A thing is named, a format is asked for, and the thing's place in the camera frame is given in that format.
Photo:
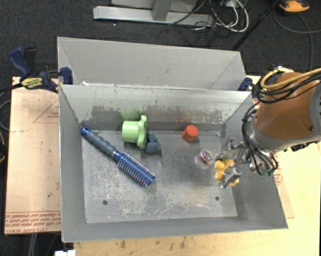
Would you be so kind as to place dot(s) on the yellow lumpy toy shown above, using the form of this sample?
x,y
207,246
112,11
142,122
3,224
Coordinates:
x,y
220,165

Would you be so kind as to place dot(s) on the blue hairbrush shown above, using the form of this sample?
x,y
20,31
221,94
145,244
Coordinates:
x,y
122,158

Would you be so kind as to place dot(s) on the clear glass spinning top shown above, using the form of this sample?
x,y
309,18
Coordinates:
x,y
205,158

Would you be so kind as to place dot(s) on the light green plastic fitting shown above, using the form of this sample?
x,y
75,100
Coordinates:
x,y
132,131

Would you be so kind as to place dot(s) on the red-orange hexagonal block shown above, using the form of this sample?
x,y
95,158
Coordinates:
x,y
189,133

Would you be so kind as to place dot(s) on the grey metal bin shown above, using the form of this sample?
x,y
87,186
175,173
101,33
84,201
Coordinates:
x,y
153,192

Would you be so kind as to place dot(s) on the grey-blue toy animal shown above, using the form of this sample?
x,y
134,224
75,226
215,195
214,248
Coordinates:
x,y
152,145

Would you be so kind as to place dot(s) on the brown cardboard board red print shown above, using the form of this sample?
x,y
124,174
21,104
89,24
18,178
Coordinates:
x,y
30,159

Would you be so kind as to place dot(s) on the black cylinder on white bracket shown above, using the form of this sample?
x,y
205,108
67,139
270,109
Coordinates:
x,y
298,147

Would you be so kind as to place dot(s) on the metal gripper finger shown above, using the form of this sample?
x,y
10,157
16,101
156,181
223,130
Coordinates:
x,y
229,154
231,177

